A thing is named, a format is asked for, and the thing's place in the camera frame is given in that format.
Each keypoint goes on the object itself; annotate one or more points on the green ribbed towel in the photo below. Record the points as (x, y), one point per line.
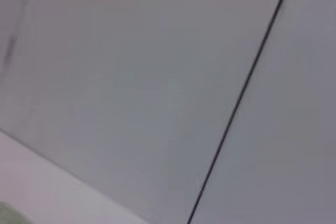
(11, 214)

